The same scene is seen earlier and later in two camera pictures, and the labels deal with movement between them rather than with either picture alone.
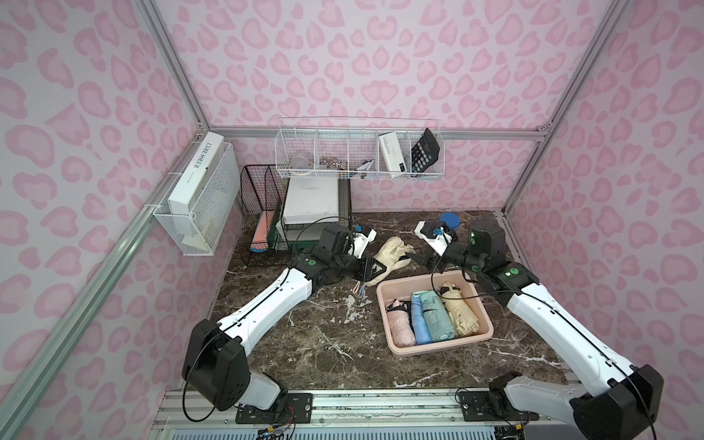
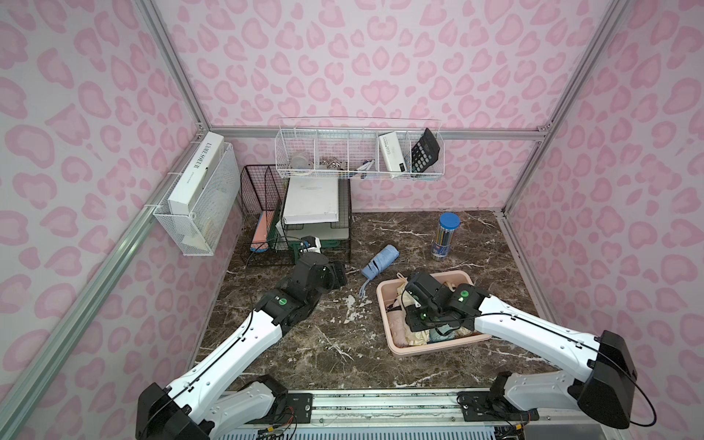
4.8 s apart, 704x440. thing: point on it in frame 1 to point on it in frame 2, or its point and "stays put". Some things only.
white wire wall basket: x=359 y=148 stays put
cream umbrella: x=390 y=256 to x=405 y=299
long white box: x=185 y=194 stays put
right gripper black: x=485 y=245 to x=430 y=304
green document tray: x=299 y=236 stays put
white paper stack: x=310 y=200 stays put
